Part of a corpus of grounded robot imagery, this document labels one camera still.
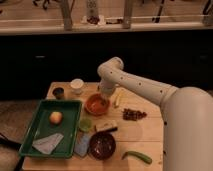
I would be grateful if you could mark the dark small cup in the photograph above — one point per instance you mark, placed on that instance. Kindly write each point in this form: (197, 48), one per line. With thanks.
(58, 93)

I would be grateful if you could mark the light blue cloth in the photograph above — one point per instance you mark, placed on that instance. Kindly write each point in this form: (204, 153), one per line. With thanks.
(47, 144)

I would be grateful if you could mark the red bowl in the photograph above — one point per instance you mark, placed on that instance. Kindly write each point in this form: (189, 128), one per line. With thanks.
(96, 106)

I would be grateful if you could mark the dark brown bowl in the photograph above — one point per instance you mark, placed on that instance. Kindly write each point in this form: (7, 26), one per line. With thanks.
(102, 145)

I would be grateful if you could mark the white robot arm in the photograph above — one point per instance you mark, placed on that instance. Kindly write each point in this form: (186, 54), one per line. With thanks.
(187, 114)

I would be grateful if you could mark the wooden brush block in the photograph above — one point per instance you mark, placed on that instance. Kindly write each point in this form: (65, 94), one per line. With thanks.
(108, 126)

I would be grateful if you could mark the green plastic tray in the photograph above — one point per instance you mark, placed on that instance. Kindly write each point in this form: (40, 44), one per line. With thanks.
(41, 127)

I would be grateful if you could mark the yellow apple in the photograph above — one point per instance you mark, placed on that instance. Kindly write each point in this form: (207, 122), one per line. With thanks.
(55, 118)

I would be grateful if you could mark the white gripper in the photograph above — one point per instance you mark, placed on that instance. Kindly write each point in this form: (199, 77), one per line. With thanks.
(106, 92)

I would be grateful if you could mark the white cup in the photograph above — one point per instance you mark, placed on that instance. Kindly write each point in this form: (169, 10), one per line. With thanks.
(77, 86)

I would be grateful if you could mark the blue sponge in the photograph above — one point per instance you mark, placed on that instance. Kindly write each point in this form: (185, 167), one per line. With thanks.
(82, 145)

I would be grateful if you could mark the small green cup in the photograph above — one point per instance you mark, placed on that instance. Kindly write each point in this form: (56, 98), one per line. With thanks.
(85, 125)

